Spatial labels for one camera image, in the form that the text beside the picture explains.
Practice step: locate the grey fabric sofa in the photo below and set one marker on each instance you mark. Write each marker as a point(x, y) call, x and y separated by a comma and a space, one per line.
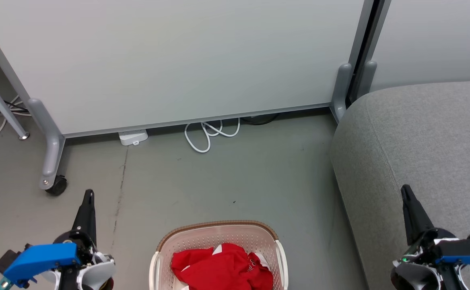
point(420, 141)

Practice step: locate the long grey partition foot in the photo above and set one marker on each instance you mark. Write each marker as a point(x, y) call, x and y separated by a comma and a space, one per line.
point(50, 141)

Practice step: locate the grey metal table leg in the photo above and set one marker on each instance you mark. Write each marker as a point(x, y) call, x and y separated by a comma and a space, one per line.
point(1, 104)

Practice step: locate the left black wrist camera box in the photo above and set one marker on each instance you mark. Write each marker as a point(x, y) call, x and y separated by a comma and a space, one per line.
point(7, 259)

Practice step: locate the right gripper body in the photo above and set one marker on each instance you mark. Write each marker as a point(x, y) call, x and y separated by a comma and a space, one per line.
point(420, 262)

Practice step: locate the wide white partition panel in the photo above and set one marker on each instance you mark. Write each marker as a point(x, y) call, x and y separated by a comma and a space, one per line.
point(178, 60)

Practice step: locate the short grey partition foot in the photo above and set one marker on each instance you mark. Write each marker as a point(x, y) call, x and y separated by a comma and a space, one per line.
point(367, 78)
point(341, 90)

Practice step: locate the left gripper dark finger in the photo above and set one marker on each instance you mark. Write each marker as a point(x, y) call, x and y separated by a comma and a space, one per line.
point(87, 217)

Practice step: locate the beige plastic laundry basket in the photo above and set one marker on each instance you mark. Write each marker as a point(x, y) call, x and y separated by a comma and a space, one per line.
point(219, 235)

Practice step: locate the right blue camera mount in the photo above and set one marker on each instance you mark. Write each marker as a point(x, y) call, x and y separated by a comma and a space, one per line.
point(466, 249)

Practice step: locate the narrow white partition panel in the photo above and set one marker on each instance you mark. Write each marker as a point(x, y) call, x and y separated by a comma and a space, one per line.
point(432, 40)

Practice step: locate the red jersey with navy numerals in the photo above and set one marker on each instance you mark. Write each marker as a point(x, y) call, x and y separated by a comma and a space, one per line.
point(219, 268)

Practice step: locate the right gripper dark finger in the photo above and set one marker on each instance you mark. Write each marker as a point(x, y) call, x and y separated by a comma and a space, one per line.
point(414, 217)

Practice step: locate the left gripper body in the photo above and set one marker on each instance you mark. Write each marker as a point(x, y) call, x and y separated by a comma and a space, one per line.
point(98, 274)

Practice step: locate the left blue camera mount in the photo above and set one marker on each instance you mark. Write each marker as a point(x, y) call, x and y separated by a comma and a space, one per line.
point(38, 259)

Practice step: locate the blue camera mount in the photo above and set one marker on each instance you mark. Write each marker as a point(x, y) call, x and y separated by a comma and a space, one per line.
point(466, 249)
point(38, 259)

